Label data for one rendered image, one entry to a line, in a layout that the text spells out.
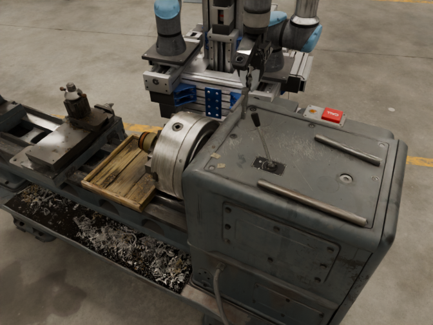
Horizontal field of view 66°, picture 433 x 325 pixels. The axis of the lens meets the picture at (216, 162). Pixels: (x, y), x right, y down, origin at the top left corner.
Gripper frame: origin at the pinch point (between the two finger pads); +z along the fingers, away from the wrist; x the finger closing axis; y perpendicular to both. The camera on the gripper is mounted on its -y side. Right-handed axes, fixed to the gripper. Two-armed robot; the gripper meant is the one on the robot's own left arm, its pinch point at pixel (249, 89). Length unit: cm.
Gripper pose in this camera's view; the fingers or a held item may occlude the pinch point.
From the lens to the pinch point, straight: 111.6
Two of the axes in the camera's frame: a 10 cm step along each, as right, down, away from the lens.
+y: 4.5, -6.3, 6.4
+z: 0.1, 7.1, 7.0
